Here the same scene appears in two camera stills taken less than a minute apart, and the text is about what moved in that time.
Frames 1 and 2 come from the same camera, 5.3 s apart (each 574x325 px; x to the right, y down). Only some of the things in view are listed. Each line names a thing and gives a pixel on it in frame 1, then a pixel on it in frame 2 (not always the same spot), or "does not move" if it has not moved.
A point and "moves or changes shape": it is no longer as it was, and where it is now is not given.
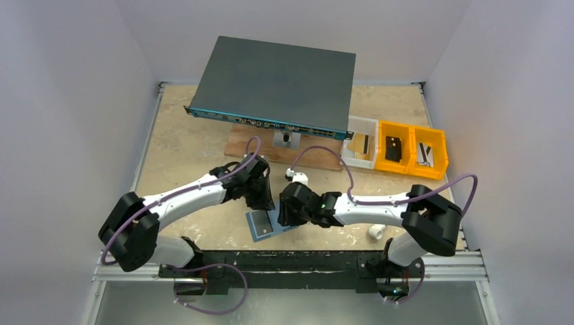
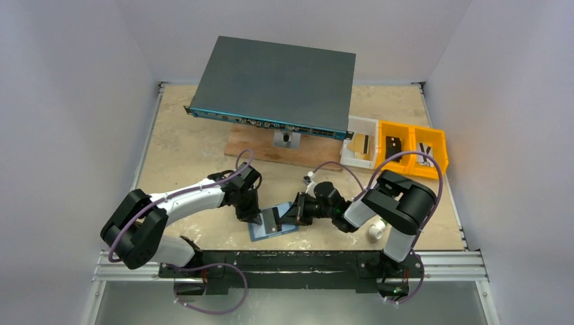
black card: [262, 223] moves or changes shape
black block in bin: [393, 148] does not move
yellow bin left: [405, 133] does not move
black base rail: [293, 269] does not move
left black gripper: [265, 202] → [251, 214]
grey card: [365, 144] does not move
